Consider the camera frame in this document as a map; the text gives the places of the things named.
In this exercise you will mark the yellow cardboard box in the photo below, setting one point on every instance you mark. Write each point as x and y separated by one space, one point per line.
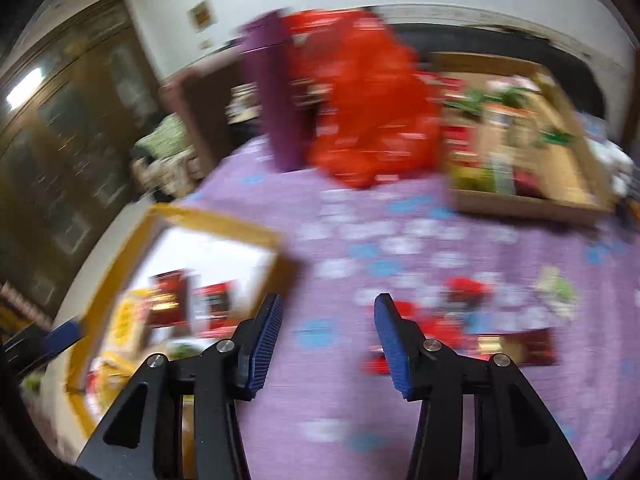
210 220

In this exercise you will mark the white green snack packet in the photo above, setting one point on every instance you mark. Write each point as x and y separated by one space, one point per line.
555 287

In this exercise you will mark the red plastic bag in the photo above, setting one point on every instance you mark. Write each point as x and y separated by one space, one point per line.
370 100

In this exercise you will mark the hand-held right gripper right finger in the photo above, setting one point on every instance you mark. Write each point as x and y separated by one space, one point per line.
392 345

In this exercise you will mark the yellow wall sticker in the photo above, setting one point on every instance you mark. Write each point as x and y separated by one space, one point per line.
202 16

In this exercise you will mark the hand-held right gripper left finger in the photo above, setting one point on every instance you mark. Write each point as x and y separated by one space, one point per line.
265 345

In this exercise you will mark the black cushion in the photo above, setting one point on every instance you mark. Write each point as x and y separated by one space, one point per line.
500 42

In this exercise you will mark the green patterned cushion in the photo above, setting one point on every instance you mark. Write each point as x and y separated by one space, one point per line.
165 137

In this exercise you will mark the brown cardboard tray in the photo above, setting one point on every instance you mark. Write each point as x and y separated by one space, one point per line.
525 207

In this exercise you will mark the purple floral tablecloth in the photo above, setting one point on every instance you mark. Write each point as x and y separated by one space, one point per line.
350 260

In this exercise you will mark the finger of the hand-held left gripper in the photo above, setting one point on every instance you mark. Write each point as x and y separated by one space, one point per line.
62 334

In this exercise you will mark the purple bottle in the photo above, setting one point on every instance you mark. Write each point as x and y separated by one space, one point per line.
275 100

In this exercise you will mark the wooden glass-door cabinet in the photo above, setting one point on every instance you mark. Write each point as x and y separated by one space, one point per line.
60 160

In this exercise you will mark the heap of assorted snack packets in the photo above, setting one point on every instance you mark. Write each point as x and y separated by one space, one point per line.
480 175

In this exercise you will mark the white cloth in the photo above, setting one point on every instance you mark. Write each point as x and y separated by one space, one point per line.
616 154

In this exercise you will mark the pile of red snack packets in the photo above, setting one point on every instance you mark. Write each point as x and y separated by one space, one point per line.
465 287

